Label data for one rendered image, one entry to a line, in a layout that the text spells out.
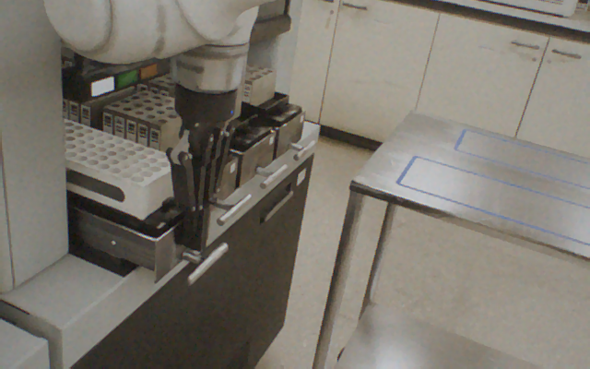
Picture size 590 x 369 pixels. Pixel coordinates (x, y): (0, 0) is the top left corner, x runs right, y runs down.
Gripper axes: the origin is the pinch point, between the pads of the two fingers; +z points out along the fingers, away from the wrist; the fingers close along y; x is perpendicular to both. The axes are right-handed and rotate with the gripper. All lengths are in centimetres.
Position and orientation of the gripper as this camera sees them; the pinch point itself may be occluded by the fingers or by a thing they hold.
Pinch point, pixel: (195, 225)
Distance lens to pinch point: 78.5
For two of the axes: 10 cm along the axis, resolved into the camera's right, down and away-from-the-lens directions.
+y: -4.0, 3.6, -8.5
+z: -1.5, 8.9, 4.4
